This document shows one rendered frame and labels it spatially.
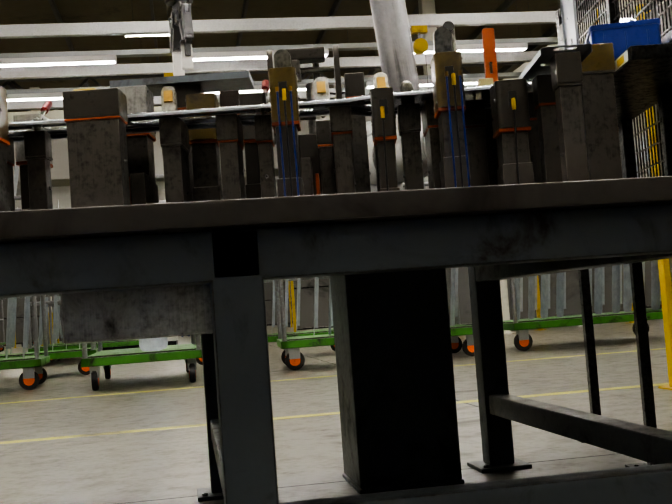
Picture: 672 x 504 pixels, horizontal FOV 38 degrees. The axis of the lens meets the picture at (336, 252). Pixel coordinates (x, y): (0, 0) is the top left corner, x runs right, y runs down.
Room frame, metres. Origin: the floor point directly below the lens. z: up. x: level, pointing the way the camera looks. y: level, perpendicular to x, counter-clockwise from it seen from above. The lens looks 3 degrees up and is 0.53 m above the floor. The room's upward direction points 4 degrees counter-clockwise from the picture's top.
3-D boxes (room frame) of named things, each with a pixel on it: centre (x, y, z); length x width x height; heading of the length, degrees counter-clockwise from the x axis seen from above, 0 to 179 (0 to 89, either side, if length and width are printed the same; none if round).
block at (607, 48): (2.13, -0.59, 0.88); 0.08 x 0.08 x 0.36; 0
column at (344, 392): (2.98, -0.15, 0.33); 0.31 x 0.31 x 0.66; 9
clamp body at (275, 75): (2.07, 0.09, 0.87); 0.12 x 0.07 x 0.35; 0
